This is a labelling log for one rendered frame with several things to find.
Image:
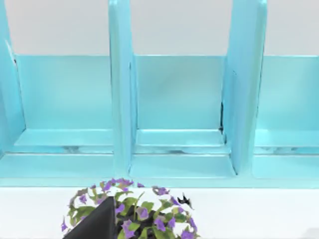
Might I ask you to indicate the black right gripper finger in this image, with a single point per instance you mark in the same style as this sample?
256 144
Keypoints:
101 221

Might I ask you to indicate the purple flowering pot plant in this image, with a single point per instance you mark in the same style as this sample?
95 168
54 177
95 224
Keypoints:
152 216

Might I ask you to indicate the light blue rack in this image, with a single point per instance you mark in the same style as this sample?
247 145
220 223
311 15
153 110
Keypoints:
174 104

